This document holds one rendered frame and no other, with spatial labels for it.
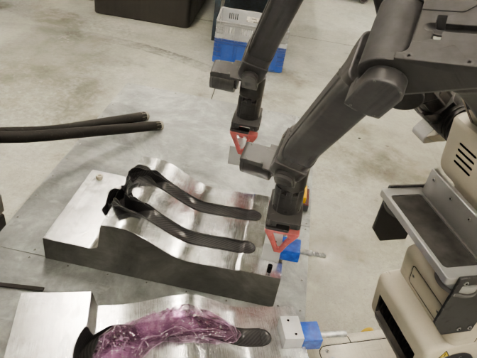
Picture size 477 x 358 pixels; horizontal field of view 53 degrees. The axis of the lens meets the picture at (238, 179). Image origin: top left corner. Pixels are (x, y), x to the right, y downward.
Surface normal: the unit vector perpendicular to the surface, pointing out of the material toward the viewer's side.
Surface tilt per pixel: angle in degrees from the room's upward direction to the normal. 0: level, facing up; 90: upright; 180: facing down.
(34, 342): 0
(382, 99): 127
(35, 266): 0
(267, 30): 119
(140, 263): 90
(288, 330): 0
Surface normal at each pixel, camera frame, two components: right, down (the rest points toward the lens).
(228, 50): -0.08, 0.59
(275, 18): -0.30, 0.86
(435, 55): -0.33, -0.40
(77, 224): 0.14, -0.80
